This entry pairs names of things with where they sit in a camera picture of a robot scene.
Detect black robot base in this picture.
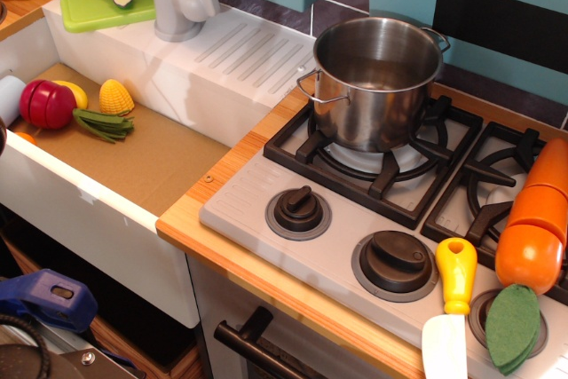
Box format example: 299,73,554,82
0,312,134,379

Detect stainless steel pot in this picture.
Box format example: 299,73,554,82
305,17,451,153

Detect left black burner grate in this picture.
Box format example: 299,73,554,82
264,96,483,229

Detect black burner grate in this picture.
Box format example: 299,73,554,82
421,122,545,295
264,96,483,229

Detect right black burner grate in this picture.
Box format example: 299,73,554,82
421,122,545,295

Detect left black stove knob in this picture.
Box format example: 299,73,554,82
265,186,332,241

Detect black stove knob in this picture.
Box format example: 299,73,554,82
351,231,438,303
265,186,332,241

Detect yellow toy corn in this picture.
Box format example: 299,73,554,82
99,79,135,116

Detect middle black stove knob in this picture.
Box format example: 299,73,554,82
351,231,438,303

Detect green cutting board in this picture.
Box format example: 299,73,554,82
60,0,156,33

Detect green felt corn leaves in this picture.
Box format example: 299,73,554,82
73,108,134,144

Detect orange toy carrot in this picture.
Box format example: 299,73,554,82
495,138,567,295

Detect yellow toy lemon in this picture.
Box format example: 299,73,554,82
54,80,89,109

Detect right grey stove knob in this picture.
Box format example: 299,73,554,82
468,288,548,359

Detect red toy apple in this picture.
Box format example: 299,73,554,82
19,80,77,130

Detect green felt carrot leaves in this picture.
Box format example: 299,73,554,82
485,284,540,376

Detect white cylinder cup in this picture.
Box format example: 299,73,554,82
0,75,26,127

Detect small orange toy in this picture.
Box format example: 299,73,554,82
16,132,37,146

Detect blue clamp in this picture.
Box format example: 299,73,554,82
1,269,99,333

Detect yellow handled toy knife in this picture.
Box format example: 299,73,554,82
421,237,479,379

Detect black oven door handle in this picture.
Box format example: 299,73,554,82
214,306,323,378

